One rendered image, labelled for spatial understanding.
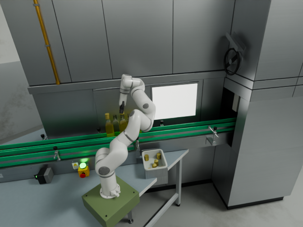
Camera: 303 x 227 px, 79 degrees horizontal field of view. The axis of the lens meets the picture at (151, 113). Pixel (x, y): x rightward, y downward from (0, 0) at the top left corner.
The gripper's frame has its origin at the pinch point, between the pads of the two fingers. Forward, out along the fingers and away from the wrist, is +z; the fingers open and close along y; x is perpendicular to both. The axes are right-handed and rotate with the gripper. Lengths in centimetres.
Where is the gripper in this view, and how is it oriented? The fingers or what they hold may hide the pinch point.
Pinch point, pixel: (121, 110)
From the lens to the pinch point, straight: 147.5
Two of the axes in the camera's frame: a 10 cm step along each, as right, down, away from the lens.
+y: 1.6, 4.3, -8.9
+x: 9.6, 1.3, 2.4
